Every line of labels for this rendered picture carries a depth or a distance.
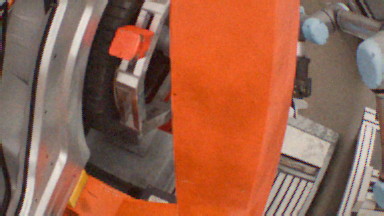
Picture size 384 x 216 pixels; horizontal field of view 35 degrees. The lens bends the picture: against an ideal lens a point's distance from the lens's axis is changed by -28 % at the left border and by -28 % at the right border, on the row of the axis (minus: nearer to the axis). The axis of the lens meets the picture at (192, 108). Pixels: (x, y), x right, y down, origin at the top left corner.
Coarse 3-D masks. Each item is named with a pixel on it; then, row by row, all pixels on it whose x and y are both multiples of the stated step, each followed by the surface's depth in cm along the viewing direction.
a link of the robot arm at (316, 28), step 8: (304, 16) 191; (312, 16) 189; (320, 16) 189; (304, 24) 188; (312, 24) 185; (320, 24) 186; (328, 24) 189; (304, 32) 189; (312, 32) 185; (320, 32) 186; (328, 32) 190; (312, 40) 187; (320, 40) 187
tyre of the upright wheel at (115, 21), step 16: (112, 0) 188; (128, 0) 187; (112, 16) 187; (128, 16) 190; (96, 32) 189; (112, 32) 188; (96, 48) 190; (96, 64) 191; (112, 64) 195; (96, 80) 193; (112, 80) 200; (160, 80) 242; (96, 96) 196; (96, 112) 201; (112, 112) 210; (96, 128) 212; (112, 128) 214
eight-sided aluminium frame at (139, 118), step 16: (160, 0) 189; (144, 16) 190; (160, 16) 189; (128, 64) 195; (144, 64) 193; (128, 80) 194; (128, 96) 205; (144, 96) 203; (160, 96) 234; (128, 112) 209; (144, 112) 208; (160, 112) 225; (128, 128) 212; (144, 128) 212
